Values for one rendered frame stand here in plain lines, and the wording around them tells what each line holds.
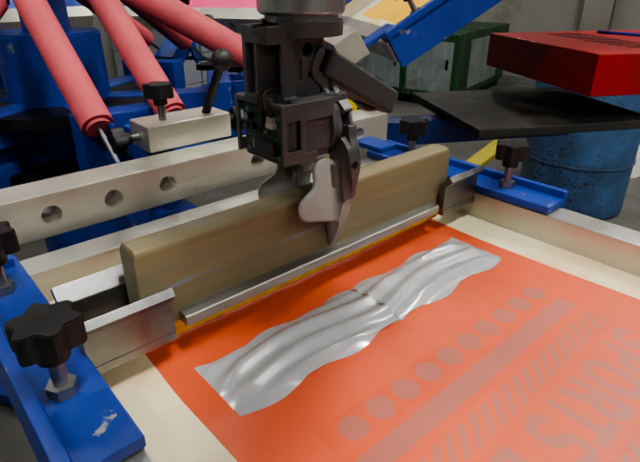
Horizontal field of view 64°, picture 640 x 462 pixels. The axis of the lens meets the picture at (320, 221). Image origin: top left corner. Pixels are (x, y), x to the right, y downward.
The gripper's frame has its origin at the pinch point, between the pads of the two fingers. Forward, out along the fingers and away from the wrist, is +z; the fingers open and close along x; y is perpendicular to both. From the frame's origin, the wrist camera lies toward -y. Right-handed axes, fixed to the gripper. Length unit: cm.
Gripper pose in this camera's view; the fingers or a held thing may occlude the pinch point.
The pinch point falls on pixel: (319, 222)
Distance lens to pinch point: 53.7
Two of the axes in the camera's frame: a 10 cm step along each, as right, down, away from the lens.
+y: -7.5, 2.9, -6.0
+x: 6.6, 3.2, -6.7
